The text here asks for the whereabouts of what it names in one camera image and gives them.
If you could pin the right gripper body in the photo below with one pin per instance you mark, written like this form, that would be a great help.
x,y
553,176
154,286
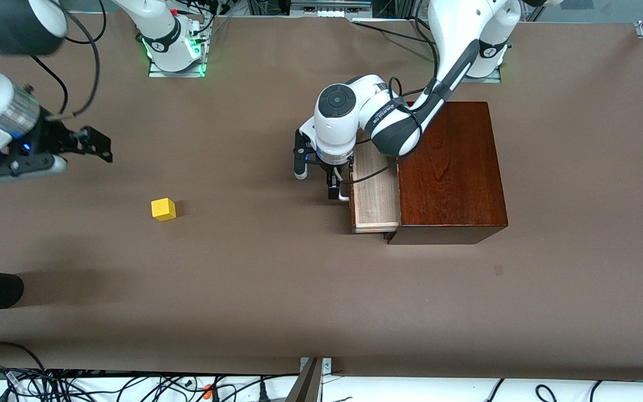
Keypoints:
x,y
55,139

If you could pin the light wood drawer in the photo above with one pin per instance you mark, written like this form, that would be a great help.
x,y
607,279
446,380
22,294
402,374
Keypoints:
x,y
374,206

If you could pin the yellow block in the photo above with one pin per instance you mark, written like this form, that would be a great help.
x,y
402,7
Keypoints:
x,y
163,209

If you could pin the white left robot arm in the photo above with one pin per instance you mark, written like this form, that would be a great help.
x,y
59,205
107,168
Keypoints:
x,y
388,123

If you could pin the dark brown wooden cabinet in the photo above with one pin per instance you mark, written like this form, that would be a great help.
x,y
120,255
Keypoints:
x,y
455,178

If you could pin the dark slanted bar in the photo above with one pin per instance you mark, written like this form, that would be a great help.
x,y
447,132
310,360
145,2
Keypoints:
x,y
306,388

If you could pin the orange connector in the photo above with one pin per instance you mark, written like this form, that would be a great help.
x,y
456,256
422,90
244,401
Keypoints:
x,y
208,391

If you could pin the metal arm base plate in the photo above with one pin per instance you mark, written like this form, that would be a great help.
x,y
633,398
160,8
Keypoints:
x,y
489,80
176,73

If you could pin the small metal bracket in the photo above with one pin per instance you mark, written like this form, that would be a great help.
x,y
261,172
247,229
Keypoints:
x,y
327,365

